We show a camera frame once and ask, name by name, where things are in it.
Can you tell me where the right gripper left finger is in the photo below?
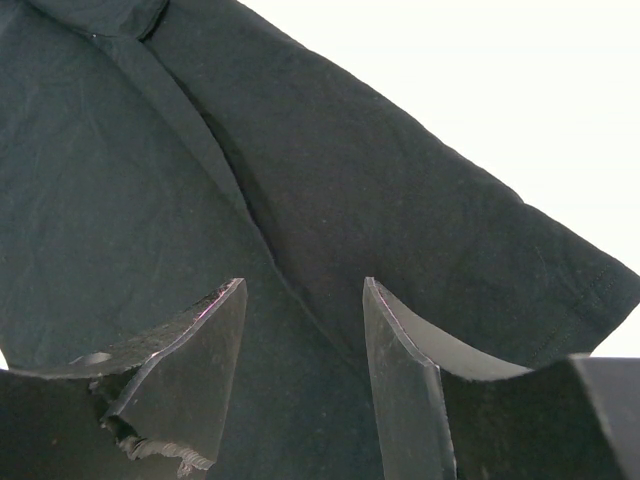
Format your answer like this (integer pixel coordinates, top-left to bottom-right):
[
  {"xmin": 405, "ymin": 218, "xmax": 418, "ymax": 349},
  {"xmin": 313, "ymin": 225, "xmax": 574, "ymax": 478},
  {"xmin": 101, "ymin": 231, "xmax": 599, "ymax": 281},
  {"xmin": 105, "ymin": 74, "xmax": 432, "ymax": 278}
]
[{"xmin": 1, "ymin": 278, "xmax": 247, "ymax": 479}]

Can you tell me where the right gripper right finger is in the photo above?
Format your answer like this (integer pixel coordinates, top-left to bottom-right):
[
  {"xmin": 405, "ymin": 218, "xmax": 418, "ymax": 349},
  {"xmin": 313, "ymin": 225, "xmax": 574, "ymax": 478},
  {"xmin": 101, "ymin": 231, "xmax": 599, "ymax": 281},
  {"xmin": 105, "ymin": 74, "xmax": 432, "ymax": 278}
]
[{"xmin": 363, "ymin": 278, "xmax": 639, "ymax": 479}]

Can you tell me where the black t-shirt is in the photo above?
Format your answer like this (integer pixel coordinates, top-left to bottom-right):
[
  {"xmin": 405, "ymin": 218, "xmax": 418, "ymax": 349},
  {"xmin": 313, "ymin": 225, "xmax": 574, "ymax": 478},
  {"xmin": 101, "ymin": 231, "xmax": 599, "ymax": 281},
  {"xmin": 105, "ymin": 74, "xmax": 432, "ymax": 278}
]
[{"xmin": 1, "ymin": 1, "xmax": 639, "ymax": 479}]

